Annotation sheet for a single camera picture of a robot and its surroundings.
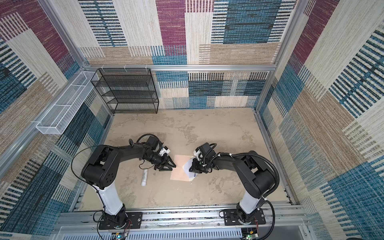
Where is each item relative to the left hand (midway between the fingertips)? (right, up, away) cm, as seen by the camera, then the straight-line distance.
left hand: (174, 166), depth 89 cm
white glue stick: (-16, -5, -4) cm, 17 cm away
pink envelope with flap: (+2, -4, +1) cm, 5 cm away
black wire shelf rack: (-35, +49, +22) cm, 64 cm away
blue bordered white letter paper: (+10, -5, -1) cm, 11 cm away
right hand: (+9, -3, 0) cm, 10 cm away
